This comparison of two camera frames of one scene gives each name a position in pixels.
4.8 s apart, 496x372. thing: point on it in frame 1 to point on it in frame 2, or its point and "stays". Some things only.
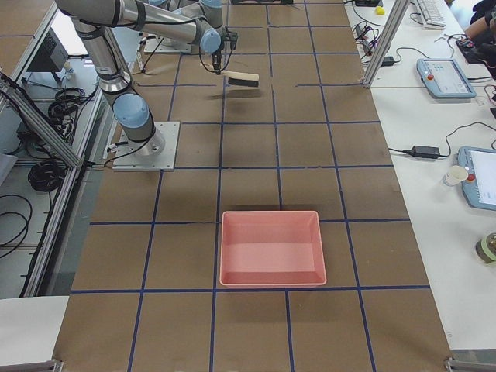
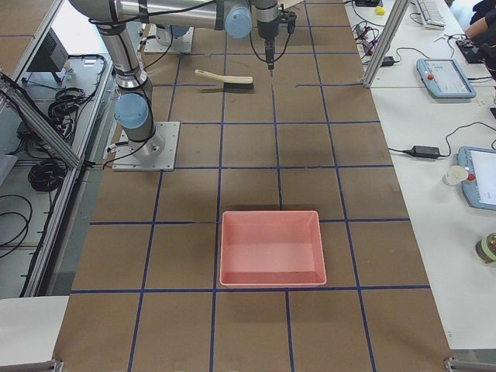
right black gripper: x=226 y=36 to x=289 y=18
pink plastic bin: x=271 y=248 stays
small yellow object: x=380 y=10 stays
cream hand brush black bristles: x=237 y=77 to x=232 y=84
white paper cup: x=456 y=174 stays
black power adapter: x=425 y=151 stays
